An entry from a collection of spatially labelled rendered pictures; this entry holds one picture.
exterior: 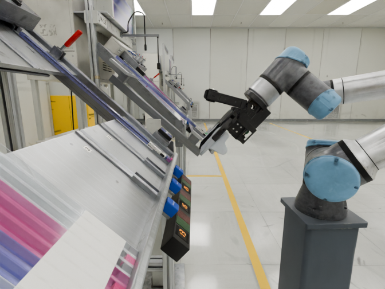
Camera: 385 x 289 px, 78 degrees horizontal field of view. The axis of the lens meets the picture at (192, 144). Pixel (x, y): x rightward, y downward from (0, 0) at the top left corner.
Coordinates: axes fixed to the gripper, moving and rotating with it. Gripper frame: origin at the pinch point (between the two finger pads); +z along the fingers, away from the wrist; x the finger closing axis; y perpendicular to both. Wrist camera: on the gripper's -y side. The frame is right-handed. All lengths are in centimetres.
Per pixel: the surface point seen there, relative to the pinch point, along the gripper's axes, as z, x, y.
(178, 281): 62, 36, 44
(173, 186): 9.5, -12.2, -0.4
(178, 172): 9.5, -1.2, 0.2
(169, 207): 9.4, -23.2, -0.4
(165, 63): -16, 451, -96
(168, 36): -88, 749, -193
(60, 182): 9.9, -37.1, -16.3
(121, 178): 9.9, -25.7, -10.9
